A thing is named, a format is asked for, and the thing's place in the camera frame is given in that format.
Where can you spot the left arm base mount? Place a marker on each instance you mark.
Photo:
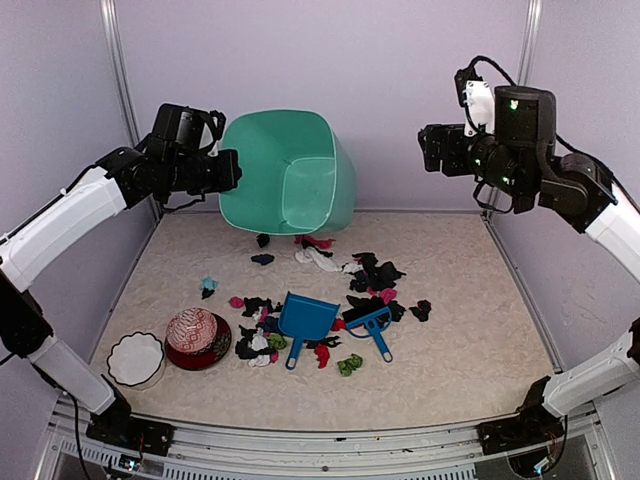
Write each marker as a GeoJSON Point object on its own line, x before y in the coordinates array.
{"type": "Point", "coordinates": [117, 426]}

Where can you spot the white paper scrap long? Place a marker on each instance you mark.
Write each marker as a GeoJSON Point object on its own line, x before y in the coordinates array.
{"type": "Point", "coordinates": [310, 255]}

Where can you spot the black paper scrap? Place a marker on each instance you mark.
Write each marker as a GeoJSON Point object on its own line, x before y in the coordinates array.
{"type": "Point", "coordinates": [263, 240]}
{"type": "Point", "coordinates": [421, 310]}

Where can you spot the white scalloped dish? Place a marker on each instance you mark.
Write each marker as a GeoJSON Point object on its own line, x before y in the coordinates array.
{"type": "Point", "coordinates": [136, 361]}

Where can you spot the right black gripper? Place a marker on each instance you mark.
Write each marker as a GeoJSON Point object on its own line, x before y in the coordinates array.
{"type": "Point", "coordinates": [434, 148]}

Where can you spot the pink paper scrap far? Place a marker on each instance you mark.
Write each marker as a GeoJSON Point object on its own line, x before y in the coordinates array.
{"type": "Point", "coordinates": [323, 244]}

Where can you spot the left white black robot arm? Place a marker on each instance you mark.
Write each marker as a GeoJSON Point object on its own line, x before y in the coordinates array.
{"type": "Point", "coordinates": [178, 155]}

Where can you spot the dark blue paper scrap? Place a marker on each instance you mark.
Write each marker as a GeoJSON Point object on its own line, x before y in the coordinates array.
{"type": "Point", "coordinates": [263, 259]}

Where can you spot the black paper scrap far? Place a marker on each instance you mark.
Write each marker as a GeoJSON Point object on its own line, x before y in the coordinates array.
{"type": "Point", "coordinates": [263, 240]}

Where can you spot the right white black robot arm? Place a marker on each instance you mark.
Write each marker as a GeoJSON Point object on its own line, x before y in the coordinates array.
{"type": "Point", "coordinates": [508, 142]}

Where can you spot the front aluminium rail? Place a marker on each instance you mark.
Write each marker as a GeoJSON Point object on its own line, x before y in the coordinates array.
{"type": "Point", "coordinates": [201, 451]}

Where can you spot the mixed scrap pile left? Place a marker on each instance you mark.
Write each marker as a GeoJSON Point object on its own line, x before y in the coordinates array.
{"type": "Point", "coordinates": [261, 342]}

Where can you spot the red paper scrap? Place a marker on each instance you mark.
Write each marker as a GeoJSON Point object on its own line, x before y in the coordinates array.
{"type": "Point", "coordinates": [322, 353]}

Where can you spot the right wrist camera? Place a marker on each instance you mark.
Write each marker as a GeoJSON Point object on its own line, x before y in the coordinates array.
{"type": "Point", "coordinates": [477, 100]}

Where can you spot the metal corner post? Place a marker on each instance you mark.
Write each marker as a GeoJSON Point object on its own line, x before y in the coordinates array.
{"type": "Point", "coordinates": [524, 71]}
{"type": "Point", "coordinates": [115, 49]}

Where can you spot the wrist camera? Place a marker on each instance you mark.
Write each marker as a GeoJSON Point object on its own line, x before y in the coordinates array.
{"type": "Point", "coordinates": [215, 122]}
{"type": "Point", "coordinates": [477, 100]}

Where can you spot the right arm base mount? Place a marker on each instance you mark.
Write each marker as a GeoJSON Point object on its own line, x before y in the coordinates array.
{"type": "Point", "coordinates": [532, 424]}

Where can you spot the blue hand brush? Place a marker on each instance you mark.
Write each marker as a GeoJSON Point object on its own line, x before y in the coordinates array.
{"type": "Point", "coordinates": [367, 323]}

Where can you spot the black scrap pile centre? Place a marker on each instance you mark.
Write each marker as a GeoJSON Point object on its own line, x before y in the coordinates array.
{"type": "Point", "coordinates": [378, 281]}

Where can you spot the teal plastic waste bin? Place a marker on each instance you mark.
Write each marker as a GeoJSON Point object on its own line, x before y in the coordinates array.
{"type": "Point", "coordinates": [296, 177]}

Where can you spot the light blue paper scrap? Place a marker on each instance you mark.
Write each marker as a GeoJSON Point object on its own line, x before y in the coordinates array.
{"type": "Point", "coordinates": [208, 287]}

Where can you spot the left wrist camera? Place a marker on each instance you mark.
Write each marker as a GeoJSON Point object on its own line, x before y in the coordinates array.
{"type": "Point", "coordinates": [215, 122]}

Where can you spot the right metal corner post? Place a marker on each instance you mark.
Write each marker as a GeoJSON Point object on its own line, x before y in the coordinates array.
{"type": "Point", "coordinates": [524, 71]}

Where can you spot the left metal corner post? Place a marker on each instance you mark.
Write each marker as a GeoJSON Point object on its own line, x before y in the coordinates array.
{"type": "Point", "coordinates": [115, 49]}

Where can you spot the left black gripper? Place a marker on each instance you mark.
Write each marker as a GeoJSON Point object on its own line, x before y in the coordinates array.
{"type": "Point", "coordinates": [229, 173]}

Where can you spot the blue plastic dustpan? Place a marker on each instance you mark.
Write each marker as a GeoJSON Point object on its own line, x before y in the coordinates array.
{"type": "Point", "coordinates": [305, 319]}

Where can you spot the black paper scrap right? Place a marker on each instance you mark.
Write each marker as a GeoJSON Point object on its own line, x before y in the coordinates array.
{"type": "Point", "coordinates": [421, 310]}

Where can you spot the pink small paper scrap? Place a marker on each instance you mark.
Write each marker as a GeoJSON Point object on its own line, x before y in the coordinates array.
{"type": "Point", "coordinates": [236, 302]}

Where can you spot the green paper scrap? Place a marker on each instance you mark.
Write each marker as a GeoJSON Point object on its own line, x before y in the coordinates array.
{"type": "Point", "coordinates": [348, 366]}

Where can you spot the red patterned bowl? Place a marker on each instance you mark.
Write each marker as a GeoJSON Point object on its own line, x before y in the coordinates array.
{"type": "Point", "coordinates": [191, 330]}

